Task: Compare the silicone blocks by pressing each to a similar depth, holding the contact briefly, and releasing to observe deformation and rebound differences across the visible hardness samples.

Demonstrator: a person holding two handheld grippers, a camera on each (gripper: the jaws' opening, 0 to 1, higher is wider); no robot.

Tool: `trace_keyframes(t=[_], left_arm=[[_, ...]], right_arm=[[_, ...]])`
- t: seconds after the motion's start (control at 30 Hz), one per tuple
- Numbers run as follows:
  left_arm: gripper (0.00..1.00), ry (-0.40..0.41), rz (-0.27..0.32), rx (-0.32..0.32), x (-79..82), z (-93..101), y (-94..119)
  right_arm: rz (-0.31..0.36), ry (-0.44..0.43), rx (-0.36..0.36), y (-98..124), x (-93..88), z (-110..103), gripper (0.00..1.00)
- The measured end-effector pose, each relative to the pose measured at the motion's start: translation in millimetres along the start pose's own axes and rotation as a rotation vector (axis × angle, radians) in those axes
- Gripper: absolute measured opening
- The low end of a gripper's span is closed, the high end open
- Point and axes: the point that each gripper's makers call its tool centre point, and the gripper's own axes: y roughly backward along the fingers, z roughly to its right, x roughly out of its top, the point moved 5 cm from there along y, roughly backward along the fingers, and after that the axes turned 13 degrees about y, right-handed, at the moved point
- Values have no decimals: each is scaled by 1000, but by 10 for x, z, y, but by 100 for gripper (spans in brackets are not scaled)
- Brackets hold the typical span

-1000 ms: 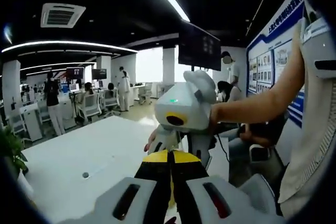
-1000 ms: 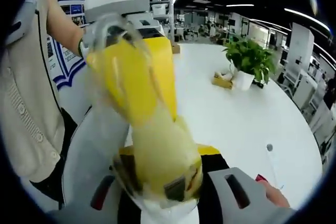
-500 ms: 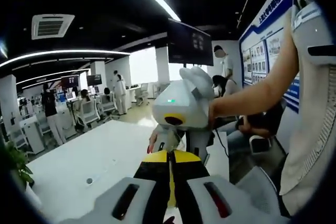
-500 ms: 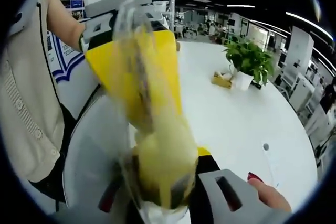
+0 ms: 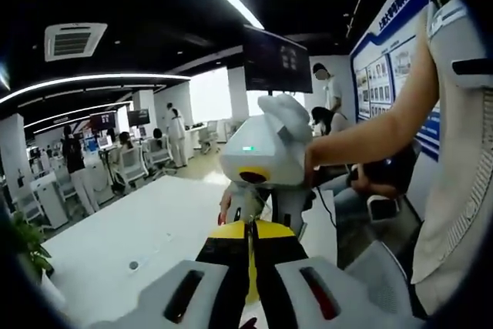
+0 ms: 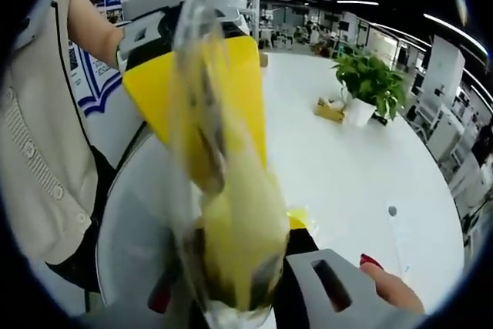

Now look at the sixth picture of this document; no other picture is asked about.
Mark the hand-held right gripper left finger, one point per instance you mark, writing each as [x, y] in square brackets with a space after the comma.
[175, 300]

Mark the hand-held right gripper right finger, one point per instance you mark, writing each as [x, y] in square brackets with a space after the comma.
[297, 292]

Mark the yellow silicone block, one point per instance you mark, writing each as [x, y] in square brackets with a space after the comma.
[239, 221]

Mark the person's right hand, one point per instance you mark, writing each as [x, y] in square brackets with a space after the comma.
[396, 290]

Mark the yellow tissue box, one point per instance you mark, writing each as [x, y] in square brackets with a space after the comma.
[329, 109]

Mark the white paper strip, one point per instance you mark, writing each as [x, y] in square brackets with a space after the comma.
[400, 242]

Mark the white plant pot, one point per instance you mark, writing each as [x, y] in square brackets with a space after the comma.
[362, 112]

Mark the person's cream knit cardigan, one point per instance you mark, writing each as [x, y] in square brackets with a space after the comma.
[42, 144]

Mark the green potted plant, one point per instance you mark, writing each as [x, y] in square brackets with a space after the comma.
[371, 76]

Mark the small black object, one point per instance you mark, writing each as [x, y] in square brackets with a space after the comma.
[381, 119]

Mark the white cabinet machine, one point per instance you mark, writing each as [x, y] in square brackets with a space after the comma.
[443, 125]

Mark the blue and white wall poster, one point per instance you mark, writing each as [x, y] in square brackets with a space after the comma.
[98, 71]

